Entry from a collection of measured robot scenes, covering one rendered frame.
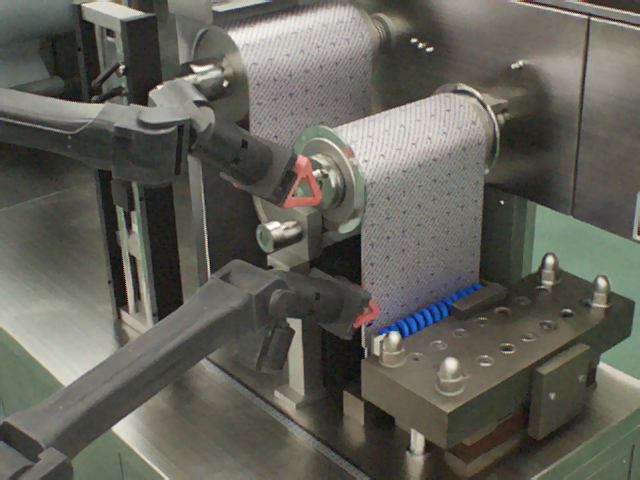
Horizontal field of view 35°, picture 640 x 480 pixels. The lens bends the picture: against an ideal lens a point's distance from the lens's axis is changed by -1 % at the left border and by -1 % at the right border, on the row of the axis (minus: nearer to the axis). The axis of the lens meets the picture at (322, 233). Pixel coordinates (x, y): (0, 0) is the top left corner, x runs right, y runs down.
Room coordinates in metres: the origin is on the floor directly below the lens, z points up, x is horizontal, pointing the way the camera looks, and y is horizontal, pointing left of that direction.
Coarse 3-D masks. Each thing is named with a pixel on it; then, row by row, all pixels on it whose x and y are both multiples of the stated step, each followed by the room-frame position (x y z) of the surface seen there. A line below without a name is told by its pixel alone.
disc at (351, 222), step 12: (312, 132) 1.26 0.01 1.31; (324, 132) 1.24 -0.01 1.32; (336, 132) 1.22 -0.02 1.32; (300, 144) 1.28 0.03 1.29; (336, 144) 1.22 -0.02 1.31; (348, 144) 1.20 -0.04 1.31; (348, 156) 1.20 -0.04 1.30; (360, 168) 1.19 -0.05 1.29; (360, 180) 1.18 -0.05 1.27; (300, 192) 1.28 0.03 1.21; (360, 192) 1.18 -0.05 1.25; (360, 204) 1.18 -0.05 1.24; (348, 216) 1.20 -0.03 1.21; (360, 216) 1.18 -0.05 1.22; (336, 228) 1.22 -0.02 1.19; (348, 228) 1.20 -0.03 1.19
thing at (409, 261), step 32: (480, 192) 1.34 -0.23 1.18; (384, 224) 1.21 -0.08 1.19; (416, 224) 1.25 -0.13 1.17; (448, 224) 1.29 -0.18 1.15; (480, 224) 1.34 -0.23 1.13; (384, 256) 1.21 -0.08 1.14; (416, 256) 1.25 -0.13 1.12; (448, 256) 1.30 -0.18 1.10; (384, 288) 1.21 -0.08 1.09; (416, 288) 1.26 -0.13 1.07; (448, 288) 1.30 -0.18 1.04; (384, 320) 1.22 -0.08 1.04
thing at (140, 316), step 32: (96, 0) 1.49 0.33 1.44; (96, 32) 1.45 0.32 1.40; (128, 32) 1.36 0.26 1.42; (96, 64) 1.48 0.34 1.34; (128, 64) 1.37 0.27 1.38; (160, 64) 1.39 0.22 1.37; (128, 96) 1.40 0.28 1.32; (96, 192) 1.48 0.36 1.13; (128, 192) 1.41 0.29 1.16; (160, 192) 1.38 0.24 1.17; (128, 224) 1.50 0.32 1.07; (160, 224) 1.38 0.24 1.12; (128, 256) 1.45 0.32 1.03; (160, 256) 1.37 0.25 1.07; (128, 288) 1.45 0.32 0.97; (160, 288) 1.37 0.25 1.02; (128, 320) 1.45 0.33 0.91; (160, 320) 1.36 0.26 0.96
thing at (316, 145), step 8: (472, 104) 1.38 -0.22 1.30; (312, 144) 1.25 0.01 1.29; (320, 144) 1.24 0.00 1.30; (328, 144) 1.23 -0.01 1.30; (304, 152) 1.27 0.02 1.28; (312, 152) 1.25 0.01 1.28; (328, 152) 1.23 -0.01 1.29; (336, 152) 1.22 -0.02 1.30; (336, 160) 1.22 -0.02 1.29; (344, 160) 1.20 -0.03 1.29; (344, 168) 1.20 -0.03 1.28; (344, 176) 1.20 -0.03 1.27; (352, 176) 1.19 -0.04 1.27; (352, 184) 1.19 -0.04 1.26; (352, 192) 1.19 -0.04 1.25; (344, 200) 1.20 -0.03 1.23; (352, 200) 1.19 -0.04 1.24; (336, 208) 1.22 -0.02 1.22; (344, 208) 1.20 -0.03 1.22; (352, 208) 1.19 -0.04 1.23; (328, 216) 1.23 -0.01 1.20; (336, 216) 1.22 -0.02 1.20; (344, 216) 1.21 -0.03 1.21
